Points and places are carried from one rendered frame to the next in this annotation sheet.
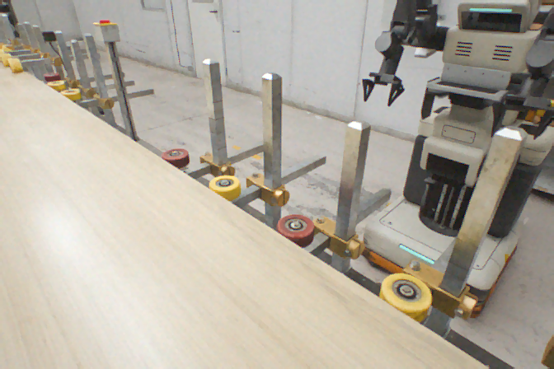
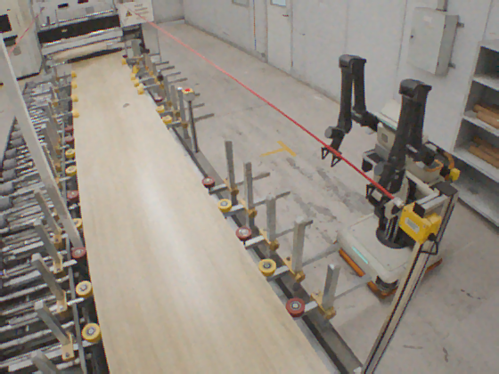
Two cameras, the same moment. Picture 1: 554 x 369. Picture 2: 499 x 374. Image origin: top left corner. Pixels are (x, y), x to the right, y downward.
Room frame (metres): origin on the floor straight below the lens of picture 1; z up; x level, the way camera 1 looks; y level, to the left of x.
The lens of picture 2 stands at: (-0.62, -0.53, 2.15)
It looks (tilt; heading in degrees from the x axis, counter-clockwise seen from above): 37 degrees down; 21
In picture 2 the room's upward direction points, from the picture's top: 3 degrees counter-clockwise
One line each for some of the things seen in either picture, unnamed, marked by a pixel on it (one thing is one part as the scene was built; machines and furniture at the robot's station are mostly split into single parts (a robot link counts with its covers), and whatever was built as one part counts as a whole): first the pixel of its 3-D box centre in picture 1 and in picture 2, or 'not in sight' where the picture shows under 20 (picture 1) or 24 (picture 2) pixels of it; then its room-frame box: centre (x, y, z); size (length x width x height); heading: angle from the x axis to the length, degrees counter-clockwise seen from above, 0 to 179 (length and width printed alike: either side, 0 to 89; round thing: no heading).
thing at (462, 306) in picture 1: (437, 289); (293, 269); (0.46, -0.32, 0.82); 0.14 x 0.06 x 0.05; 45
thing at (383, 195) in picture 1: (345, 224); (277, 233); (0.70, -0.18, 0.80); 0.43 x 0.03 x 0.04; 135
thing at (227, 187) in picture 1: (226, 199); (224, 210); (0.73, 0.14, 0.85); 0.08 x 0.08 x 0.11
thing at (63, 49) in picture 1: (71, 74); (168, 97); (2.04, 1.25, 0.90); 0.04 x 0.04 x 0.48; 45
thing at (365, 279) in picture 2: not in sight; (331, 296); (0.34, -0.53, 0.83); 0.43 x 0.03 x 0.04; 135
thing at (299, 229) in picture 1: (295, 243); (243, 239); (0.56, -0.04, 0.85); 0.08 x 0.08 x 0.11
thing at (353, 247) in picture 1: (335, 237); (269, 239); (0.64, -0.15, 0.80); 0.14 x 0.06 x 0.05; 45
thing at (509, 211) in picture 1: (469, 163); (411, 199); (1.47, -0.97, 0.59); 0.55 x 0.34 x 0.83; 45
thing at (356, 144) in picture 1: (346, 218); (271, 232); (0.62, -0.16, 0.87); 0.04 x 0.04 x 0.48; 45
